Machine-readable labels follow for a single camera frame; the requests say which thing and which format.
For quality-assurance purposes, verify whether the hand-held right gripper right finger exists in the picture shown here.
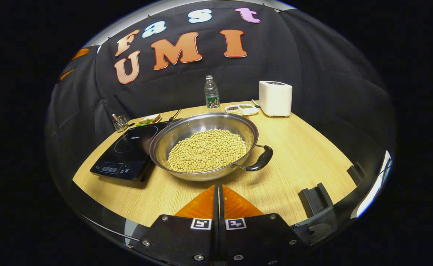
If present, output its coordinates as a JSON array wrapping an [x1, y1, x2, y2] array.
[[219, 185, 311, 266]]

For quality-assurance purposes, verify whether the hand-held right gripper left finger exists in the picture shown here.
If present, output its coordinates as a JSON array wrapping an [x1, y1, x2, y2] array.
[[130, 185, 219, 266]]

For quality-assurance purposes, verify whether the black induction cooktop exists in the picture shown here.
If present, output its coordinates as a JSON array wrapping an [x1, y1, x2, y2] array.
[[90, 119, 182, 182]]

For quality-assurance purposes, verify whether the steel pot with black handle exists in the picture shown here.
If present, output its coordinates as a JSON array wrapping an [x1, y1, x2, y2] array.
[[149, 112, 274, 182]]

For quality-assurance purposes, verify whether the pile of soybeans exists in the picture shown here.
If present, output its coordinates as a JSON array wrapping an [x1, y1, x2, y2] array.
[[167, 129, 247, 173]]

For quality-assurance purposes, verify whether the sandwich with lettuce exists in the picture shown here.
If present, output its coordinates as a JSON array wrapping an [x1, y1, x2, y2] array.
[[136, 114, 161, 127]]

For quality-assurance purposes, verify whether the white sandwich plate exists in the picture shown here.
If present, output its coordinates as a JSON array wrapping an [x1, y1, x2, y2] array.
[[139, 115, 162, 126]]

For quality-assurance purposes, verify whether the white divided tray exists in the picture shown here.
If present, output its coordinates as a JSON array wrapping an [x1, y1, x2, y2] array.
[[225, 103, 259, 116]]

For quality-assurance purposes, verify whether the clear plastic water bottle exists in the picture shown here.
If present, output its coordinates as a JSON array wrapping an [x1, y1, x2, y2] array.
[[204, 75, 221, 109]]

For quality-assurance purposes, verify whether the white toaster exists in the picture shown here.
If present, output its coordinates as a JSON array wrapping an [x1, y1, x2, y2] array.
[[259, 81, 293, 117]]

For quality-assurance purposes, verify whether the black backdrop cloth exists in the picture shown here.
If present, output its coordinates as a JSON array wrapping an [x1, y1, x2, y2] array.
[[45, 0, 396, 192]]

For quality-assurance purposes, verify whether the metal wire utensil holder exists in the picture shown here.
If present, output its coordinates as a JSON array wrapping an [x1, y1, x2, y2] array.
[[112, 114, 129, 133]]

